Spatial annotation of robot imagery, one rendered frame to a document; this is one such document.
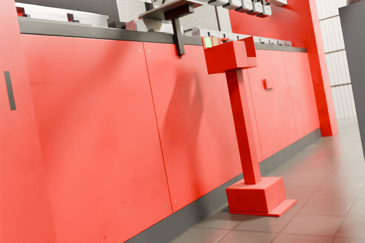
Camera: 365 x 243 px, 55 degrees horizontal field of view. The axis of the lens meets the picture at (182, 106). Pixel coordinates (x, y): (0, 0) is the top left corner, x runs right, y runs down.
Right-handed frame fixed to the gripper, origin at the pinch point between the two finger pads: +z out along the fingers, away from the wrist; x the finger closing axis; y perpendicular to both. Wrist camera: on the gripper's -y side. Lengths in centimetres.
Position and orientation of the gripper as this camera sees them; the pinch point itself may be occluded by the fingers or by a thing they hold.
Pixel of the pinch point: (160, 1)
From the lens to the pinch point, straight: 176.9
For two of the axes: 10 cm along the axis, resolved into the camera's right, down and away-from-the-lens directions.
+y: -7.3, -5.3, 4.4
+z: -3.8, 8.4, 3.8
